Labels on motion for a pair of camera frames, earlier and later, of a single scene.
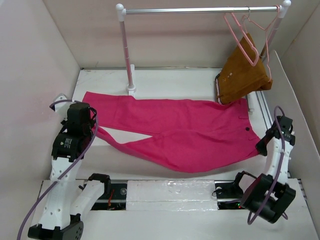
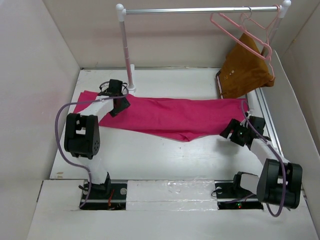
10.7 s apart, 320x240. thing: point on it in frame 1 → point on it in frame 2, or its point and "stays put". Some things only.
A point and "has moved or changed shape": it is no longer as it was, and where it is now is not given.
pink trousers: x=186 y=135 has moved or changed shape
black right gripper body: x=261 y=147 → x=240 y=129
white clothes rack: x=283 y=9 stays put
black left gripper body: x=89 y=131 → x=123 y=105
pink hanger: x=234 y=37 has moved or changed shape
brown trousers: x=244 y=72 stays put
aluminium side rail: x=265 y=113 stays put
